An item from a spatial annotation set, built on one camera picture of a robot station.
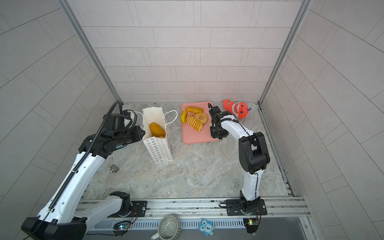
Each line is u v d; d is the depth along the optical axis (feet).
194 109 3.47
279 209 2.39
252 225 2.23
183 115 3.40
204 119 3.44
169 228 2.18
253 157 1.62
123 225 2.11
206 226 2.15
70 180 1.30
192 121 3.27
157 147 2.46
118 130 1.78
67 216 1.23
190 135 3.19
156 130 2.91
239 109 3.37
